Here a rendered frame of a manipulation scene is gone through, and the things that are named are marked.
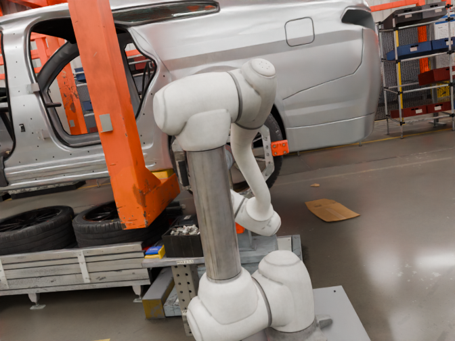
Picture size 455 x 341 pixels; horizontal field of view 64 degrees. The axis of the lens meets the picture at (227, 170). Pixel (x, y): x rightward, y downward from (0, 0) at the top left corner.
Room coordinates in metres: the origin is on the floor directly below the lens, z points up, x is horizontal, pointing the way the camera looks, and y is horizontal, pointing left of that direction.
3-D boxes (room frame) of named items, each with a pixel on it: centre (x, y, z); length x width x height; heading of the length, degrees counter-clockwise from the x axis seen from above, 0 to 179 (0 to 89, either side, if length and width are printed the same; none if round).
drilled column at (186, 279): (1.73, 0.30, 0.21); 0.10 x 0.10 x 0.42; 79
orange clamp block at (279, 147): (1.96, -0.30, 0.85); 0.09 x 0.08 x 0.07; 79
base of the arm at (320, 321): (1.05, -0.14, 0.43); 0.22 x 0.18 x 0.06; 93
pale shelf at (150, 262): (1.72, 0.27, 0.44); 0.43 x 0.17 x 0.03; 79
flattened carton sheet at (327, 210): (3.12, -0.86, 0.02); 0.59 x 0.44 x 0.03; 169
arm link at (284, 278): (1.04, -0.11, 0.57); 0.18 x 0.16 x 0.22; 112
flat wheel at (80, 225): (2.59, 0.83, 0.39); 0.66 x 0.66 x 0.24
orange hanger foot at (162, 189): (2.42, 0.50, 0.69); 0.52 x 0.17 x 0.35; 169
